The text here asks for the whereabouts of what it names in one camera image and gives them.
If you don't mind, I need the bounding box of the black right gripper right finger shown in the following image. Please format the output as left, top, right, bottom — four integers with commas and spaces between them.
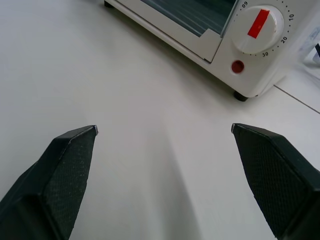
231, 122, 320, 240

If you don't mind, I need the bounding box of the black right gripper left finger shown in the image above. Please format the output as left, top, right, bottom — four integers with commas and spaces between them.
0, 124, 99, 240

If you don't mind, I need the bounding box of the white toaster oven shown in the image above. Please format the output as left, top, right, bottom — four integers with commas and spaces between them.
103, 0, 320, 102

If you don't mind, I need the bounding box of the glass oven door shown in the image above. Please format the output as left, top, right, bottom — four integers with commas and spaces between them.
107, 0, 238, 64

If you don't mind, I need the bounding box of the clear plastic bag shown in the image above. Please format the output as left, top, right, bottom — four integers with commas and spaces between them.
297, 14, 320, 67

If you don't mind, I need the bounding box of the white timer knob red stripe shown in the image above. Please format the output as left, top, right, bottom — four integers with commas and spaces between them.
230, 5, 285, 54

